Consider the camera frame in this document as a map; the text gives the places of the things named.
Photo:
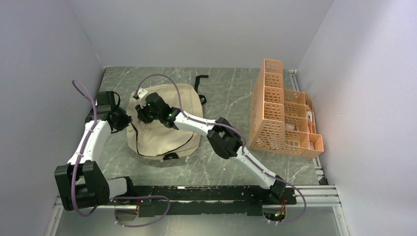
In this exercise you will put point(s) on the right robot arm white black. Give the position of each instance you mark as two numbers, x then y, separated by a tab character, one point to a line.
225	140

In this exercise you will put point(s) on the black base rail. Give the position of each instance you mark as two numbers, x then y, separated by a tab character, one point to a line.
196	200

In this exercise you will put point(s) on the beige canvas backpack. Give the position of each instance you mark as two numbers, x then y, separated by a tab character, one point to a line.
155	141

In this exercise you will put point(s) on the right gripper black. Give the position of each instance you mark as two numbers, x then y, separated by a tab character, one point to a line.
141	113

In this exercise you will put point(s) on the orange plastic file organizer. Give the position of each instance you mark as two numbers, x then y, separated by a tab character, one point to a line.
282	120

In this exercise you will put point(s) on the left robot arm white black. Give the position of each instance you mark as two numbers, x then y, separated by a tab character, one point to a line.
97	190

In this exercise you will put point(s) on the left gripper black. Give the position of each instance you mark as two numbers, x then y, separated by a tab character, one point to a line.
126	119

